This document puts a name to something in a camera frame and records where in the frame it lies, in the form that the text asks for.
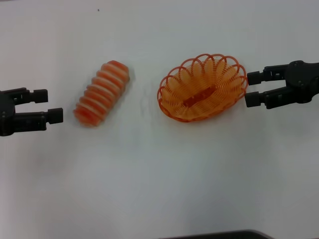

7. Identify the orange sliced bread loaf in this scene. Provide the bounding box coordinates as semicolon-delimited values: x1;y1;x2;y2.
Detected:
72;60;131;128

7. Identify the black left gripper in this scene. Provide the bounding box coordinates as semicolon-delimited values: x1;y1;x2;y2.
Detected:
0;87;64;137

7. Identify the orange wire oval basket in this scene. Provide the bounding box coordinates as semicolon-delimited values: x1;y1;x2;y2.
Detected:
157;52;248;123

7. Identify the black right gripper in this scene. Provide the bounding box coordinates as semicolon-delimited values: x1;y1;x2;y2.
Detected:
245;60;319;110

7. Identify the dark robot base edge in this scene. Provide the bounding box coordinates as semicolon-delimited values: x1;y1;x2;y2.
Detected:
159;229;271;239

